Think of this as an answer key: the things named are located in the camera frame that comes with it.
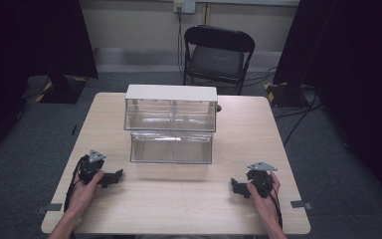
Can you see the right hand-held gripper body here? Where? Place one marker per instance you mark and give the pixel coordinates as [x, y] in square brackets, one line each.
[262, 181]

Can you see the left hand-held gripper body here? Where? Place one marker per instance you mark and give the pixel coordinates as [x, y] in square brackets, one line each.
[88, 167]

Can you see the person's left hand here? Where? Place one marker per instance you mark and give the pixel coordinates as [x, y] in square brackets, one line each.
[83, 195]

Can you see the person's right hand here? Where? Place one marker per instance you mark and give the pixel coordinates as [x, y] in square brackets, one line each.
[268, 207]

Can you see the grey tape piece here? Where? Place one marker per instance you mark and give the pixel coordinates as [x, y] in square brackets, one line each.
[50, 207]
[301, 204]

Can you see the clear plastic drawer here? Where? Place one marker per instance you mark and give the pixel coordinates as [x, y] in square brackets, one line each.
[171, 149]

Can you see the small black object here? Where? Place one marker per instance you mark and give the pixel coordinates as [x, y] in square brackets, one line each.
[218, 108]

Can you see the black stand base striped tape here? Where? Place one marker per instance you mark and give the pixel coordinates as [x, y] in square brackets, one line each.
[63, 89]
[286, 94]

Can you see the clear drawer cabinet white top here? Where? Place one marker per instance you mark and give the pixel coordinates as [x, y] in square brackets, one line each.
[170, 93]

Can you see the black folding chair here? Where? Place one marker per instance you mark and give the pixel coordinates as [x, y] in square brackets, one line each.
[217, 61]

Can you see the black curtain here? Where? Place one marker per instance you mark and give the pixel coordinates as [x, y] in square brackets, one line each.
[30, 43]
[354, 66]

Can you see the thin wall conduit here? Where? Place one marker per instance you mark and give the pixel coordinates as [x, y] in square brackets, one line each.
[207, 14]

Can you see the white wall outlet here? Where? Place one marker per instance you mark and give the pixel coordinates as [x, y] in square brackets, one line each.
[184, 6]

